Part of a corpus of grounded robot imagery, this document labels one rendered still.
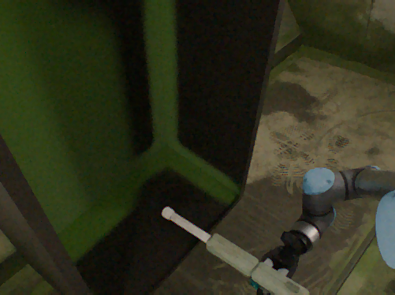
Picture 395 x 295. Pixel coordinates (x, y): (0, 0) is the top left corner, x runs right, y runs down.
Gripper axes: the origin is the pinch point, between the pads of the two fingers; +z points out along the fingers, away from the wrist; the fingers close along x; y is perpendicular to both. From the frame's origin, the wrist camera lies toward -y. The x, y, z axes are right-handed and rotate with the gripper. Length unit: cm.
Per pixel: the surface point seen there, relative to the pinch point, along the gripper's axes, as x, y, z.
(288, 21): 98, 7, -184
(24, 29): 49, -61, 17
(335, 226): 1, 40, -67
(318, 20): 79, 3, -190
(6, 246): 104, 39, 28
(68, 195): 58, -10, 16
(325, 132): 34, 34, -120
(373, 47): 40, 10, -189
